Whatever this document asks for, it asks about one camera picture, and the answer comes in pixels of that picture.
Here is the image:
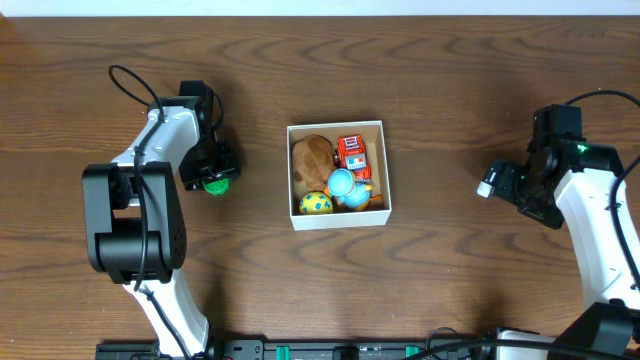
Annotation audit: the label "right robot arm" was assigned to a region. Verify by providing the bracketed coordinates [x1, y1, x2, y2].
[477, 104, 639, 359]

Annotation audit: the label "red toy fire truck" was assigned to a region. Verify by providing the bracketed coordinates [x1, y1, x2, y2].
[334, 134, 371, 183]

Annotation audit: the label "white cardboard box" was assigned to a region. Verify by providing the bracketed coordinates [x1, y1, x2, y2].
[286, 120, 392, 231]

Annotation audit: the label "yellow ball blue letters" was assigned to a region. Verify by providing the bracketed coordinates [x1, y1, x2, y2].
[299, 192, 333, 215]

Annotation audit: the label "green ribbed plastic cap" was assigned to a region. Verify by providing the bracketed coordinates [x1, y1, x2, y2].
[202, 178, 230, 196]

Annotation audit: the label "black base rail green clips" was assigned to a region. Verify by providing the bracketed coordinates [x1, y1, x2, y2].
[94, 338, 501, 360]

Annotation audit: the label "brown plush toy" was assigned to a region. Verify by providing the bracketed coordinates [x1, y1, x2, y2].
[291, 134, 336, 200]

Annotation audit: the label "orange duck toy blue hat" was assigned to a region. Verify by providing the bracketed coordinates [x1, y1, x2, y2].
[323, 168, 382, 211]

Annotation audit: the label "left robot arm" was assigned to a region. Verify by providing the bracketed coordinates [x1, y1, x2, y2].
[82, 81, 241, 359]

